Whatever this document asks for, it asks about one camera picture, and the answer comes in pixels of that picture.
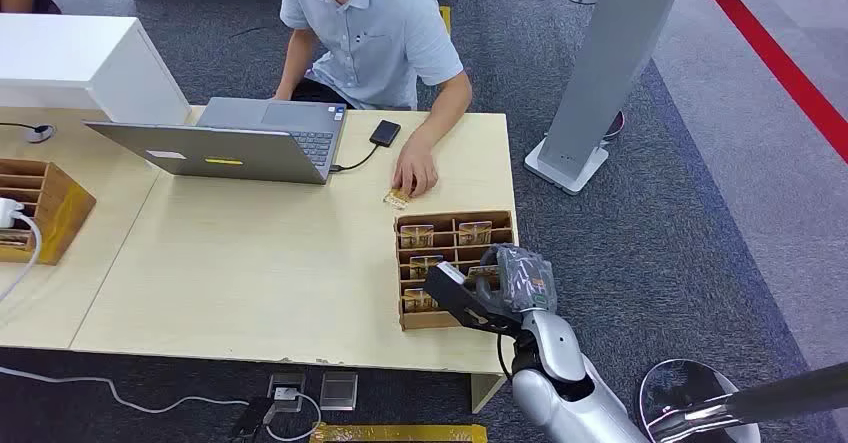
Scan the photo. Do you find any wooden slotted organizer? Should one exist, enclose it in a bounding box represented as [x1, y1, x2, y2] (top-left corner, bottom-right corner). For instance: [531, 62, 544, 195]
[0, 157, 99, 267]

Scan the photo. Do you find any grey open laptop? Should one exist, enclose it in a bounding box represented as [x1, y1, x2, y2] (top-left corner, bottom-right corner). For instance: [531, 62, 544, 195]
[84, 96, 348, 186]

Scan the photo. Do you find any open floor socket box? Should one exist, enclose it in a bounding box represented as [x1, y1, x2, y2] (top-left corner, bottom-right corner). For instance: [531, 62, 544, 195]
[266, 371, 308, 415]

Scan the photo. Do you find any red barrier belt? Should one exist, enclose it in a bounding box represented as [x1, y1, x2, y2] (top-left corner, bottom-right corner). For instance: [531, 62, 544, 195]
[691, 0, 848, 165]

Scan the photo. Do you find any closed floor socket cover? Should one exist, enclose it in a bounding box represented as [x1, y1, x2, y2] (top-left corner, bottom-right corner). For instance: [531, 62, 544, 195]
[319, 370, 360, 413]

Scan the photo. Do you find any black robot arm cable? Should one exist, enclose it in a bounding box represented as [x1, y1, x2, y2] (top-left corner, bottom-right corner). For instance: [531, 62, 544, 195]
[496, 332, 517, 383]

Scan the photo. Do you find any white plug cable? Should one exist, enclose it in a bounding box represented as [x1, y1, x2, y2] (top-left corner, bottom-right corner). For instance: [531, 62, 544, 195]
[0, 212, 44, 304]

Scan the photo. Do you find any person in light shirt seat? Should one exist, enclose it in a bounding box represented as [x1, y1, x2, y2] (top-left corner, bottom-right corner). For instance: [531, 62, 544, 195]
[273, 0, 474, 198]

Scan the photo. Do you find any large round chrome base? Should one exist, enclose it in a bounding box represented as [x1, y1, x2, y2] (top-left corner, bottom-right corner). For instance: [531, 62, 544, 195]
[637, 357, 764, 443]

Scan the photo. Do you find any white power plug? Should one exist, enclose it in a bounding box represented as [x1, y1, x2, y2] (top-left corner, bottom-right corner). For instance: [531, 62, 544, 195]
[0, 197, 27, 231]

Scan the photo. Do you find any long yellow floor tape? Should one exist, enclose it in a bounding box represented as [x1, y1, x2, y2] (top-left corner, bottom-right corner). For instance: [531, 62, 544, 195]
[309, 422, 489, 443]

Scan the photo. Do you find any black portable drive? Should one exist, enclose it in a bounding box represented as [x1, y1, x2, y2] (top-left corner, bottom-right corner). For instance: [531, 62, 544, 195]
[368, 119, 403, 149]

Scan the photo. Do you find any person's left hand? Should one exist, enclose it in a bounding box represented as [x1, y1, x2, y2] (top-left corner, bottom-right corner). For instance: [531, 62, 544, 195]
[391, 136, 441, 199]

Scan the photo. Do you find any thick dark pole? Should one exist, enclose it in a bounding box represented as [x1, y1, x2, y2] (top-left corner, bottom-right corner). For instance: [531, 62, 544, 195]
[645, 360, 848, 443]

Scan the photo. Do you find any long white floor cable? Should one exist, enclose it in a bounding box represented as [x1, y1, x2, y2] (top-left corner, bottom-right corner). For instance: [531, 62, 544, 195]
[0, 365, 251, 416]

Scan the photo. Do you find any grey kiosk stand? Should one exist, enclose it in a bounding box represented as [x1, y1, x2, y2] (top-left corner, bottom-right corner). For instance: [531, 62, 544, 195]
[523, 0, 694, 197]

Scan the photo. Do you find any short white floor cable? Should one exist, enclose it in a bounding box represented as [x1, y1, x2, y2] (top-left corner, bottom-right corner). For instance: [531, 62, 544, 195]
[264, 392, 324, 443]

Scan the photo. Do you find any wooden card holder box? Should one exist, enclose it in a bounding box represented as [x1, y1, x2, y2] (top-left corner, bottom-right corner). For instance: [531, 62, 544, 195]
[394, 209, 517, 333]

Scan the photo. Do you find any black power adapter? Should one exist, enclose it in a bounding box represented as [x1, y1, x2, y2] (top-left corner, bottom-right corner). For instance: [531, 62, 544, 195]
[227, 396, 277, 442]

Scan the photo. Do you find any black laptop cable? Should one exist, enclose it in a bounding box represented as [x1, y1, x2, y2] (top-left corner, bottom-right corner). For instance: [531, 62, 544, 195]
[329, 142, 381, 174]

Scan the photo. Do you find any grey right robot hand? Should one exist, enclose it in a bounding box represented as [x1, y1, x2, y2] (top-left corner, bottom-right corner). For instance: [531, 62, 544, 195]
[478, 243, 559, 316]

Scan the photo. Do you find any white cabinet block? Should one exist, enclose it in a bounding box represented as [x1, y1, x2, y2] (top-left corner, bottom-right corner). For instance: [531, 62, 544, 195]
[0, 13, 193, 127]

